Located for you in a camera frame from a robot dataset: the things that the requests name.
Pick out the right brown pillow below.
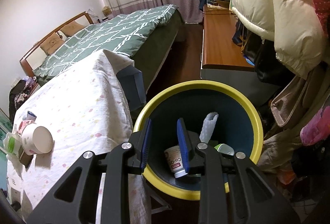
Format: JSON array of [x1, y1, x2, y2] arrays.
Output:
[[60, 21, 85, 37]]

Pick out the cream puffer jacket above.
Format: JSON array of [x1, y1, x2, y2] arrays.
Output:
[[232, 0, 326, 79]]

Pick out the pink milk carton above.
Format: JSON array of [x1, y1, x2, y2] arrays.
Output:
[[17, 120, 35, 136]]

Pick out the brown plastic tray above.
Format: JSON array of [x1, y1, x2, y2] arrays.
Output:
[[18, 147, 34, 168]]

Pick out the green checked duvet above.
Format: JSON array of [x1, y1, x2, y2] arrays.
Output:
[[33, 5, 182, 81]]

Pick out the yellow rimmed dark trash bin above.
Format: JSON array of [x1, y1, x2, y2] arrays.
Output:
[[134, 80, 263, 200]]

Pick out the wooden low sideboard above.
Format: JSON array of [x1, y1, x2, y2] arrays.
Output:
[[200, 4, 256, 80]]

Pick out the dark clothes on cabinet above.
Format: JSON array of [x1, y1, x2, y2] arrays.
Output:
[[8, 77, 38, 124]]

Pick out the brown pillow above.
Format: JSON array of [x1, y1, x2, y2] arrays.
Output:
[[40, 32, 64, 55], [60, 21, 85, 37]]

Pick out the clear plastic green-label bottle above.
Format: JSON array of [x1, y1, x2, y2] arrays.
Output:
[[3, 132, 21, 157]]

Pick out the wooden bed frame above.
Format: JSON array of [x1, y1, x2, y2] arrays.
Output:
[[20, 12, 94, 77]]

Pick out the beige hanging bag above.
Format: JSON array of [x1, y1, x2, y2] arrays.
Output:
[[270, 66, 326, 129]]

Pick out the white foam fruit net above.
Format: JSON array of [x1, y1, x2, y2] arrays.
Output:
[[199, 112, 219, 144]]

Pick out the dotted paper cup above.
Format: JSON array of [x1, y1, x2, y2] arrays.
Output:
[[21, 123, 54, 155]]

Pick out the white dotted table cloth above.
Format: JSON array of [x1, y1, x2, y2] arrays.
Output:
[[1, 50, 151, 223]]

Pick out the magenta scarf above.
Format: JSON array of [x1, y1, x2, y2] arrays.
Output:
[[300, 106, 330, 146]]

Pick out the left brown pillow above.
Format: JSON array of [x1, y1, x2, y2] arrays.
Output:
[[40, 32, 64, 55]]

